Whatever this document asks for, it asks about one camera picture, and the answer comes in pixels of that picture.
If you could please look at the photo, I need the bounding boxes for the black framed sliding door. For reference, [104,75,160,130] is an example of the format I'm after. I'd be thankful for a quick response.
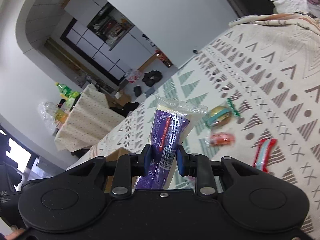
[59,17,128,86]

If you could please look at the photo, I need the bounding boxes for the person's left hand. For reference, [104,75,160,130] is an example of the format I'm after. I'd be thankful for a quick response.
[4,225,26,240]

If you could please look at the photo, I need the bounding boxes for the purple snack packet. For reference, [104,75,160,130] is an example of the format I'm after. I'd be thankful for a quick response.
[133,94,208,191]

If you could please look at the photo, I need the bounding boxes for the orange sausage packet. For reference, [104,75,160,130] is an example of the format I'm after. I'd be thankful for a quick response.
[207,132,236,147]

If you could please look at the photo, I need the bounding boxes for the small cardboard box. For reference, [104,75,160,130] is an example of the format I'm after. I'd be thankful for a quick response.
[113,91,131,106]

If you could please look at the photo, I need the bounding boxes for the black shoes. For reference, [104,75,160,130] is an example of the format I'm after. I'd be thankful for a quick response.
[142,69,163,87]

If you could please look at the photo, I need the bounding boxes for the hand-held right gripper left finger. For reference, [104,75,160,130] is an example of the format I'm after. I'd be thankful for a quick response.
[65,143,153,196]

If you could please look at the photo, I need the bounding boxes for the dark red bottle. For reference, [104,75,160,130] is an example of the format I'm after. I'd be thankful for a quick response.
[155,50,173,68]

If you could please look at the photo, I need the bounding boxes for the brown cardboard box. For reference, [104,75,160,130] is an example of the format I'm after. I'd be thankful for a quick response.
[104,148,141,193]

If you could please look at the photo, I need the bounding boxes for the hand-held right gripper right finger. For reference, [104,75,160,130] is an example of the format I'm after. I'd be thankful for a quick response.
[176,144,277,196]

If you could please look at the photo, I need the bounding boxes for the pink plastic bag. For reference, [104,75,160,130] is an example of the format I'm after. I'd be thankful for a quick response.
[125,68,142,84]

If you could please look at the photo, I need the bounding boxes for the white crumpled cloth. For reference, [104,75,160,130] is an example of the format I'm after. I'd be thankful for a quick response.
[268,0,317,15]

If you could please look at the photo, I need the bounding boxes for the red white snack packet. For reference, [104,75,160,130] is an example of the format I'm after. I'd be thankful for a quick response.
[252,138,277,172]

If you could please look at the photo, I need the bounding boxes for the table with dotted tablecloth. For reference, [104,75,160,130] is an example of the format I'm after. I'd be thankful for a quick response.
[54,83,126,153]

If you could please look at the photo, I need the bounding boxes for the teal pastry packet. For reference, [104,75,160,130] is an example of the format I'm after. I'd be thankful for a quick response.
[204,98,241,128]

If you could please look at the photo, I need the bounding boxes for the white cabinet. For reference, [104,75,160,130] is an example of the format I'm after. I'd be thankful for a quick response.
[63,0,160,53]

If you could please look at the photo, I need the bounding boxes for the green soda bottle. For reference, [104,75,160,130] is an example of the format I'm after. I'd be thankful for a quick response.
[55,82,81,100]

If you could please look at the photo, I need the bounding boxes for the black clothing pile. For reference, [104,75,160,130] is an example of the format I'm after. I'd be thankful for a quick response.
[109,102,140,117]

